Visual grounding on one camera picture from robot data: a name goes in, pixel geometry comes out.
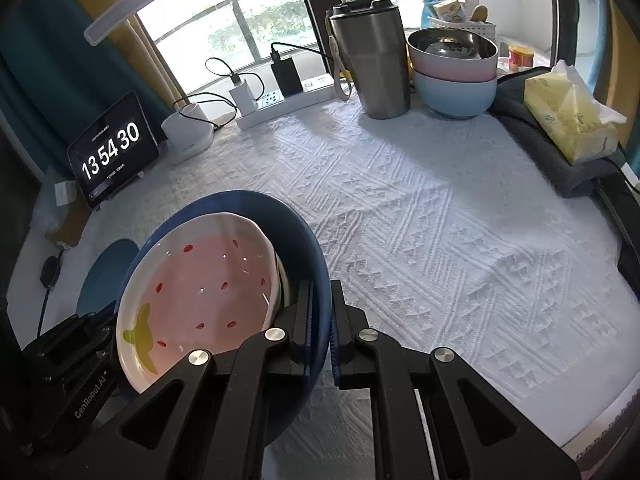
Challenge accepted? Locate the black round puck with cable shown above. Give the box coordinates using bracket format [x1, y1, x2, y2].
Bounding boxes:
[35, 255, 65, 341]

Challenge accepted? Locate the black lamp cable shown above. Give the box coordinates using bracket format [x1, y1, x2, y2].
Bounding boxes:
[172, 92, 241, 133]

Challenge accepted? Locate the black tablet with clock display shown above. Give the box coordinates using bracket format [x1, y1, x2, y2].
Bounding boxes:
[67, 91, 161, 209]

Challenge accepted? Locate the blue plate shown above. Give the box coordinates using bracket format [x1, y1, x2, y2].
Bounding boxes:
[76, 239, 140, 317]

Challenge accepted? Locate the blue packet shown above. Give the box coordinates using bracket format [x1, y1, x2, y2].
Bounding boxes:
[422, 0, 446, 28]

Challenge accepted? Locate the dark blue bowl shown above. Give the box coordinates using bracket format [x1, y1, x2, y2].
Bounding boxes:
[117, 190, 333, 453]

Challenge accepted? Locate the clear plastic bag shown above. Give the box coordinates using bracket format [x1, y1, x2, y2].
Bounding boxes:
[32, 165, 81, 233]

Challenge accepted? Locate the white textured tablecloth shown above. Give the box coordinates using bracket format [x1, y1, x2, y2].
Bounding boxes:
[10, 87, 640, 480]

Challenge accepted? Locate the cardboard box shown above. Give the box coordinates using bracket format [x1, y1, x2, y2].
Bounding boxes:
[44, 200, 93, 248]

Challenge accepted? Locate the light blue bowl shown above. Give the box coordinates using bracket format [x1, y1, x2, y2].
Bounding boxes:
[412, 70, 498, 120]

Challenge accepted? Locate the white plastic basket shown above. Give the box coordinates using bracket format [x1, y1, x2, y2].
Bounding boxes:
[429, 15, 498, 41]

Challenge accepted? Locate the black charger cable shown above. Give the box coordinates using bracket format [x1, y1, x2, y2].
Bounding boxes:
[205, 57, 243, 88]
[270, 42, 336, 63]

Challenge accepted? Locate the yellow tissue pack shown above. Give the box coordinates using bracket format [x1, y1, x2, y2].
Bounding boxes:
[523, 59, 628, 165]

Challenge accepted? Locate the white power strip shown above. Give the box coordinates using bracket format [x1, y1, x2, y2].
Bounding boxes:
[235, 72, 336, 132]

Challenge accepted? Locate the yellow curtain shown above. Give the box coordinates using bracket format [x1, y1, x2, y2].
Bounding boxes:
[52, 0, 188, 111]
[607, 0, 640, 61]

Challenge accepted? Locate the black charger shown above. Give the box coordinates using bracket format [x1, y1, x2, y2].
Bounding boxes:
[270, 57, 305, 96]

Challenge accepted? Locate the balcony railing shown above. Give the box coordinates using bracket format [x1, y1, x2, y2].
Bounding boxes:
[150, 0, 451, 61]

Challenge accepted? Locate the pink strawberry print bowl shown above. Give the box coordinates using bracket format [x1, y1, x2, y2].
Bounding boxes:
[116, 212, 281, 395]

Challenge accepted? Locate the pink steel-lined bowl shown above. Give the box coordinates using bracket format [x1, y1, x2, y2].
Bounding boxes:
[406, 27, 500, 83]

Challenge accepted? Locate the teal curtain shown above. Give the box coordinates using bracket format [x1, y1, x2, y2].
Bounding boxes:
[0, 0, 173, 196]

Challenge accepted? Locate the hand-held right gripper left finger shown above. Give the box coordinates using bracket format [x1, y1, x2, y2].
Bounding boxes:
[70, 280, 316, 480]

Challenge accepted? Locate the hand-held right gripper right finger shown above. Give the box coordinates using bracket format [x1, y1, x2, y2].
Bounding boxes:
[329, 280, 583, 480]

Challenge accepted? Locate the white desk lamp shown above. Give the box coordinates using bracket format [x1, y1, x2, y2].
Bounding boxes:
[83, 0, 217, 165]

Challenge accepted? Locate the white charger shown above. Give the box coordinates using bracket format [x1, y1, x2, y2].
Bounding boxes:
[229, 82, 258, 116]

